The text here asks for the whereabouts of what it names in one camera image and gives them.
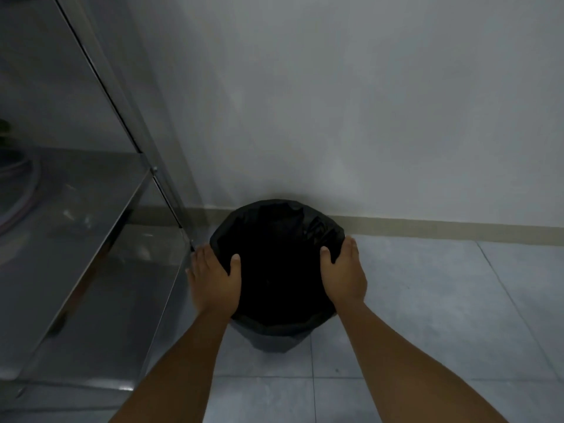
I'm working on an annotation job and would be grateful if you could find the person's right hand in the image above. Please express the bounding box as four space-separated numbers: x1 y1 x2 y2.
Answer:
320 236 368 310

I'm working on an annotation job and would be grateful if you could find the person's left forearm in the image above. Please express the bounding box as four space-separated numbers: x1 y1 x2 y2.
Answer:
108 304 241 423

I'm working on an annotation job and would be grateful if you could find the person's left hand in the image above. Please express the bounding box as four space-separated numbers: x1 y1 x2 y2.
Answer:
185 245 242 317

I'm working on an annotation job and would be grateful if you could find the grey waste bin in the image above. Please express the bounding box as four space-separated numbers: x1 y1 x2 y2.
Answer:
232 319 329 354

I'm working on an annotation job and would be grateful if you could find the person's right forearm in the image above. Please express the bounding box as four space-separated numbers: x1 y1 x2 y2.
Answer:
336 298 512 423

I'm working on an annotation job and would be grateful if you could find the black bin liner bag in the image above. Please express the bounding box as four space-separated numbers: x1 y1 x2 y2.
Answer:
209 199 345 336

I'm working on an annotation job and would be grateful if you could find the stainless steel shelf rack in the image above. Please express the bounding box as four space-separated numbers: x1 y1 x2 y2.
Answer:
0 0 208 423

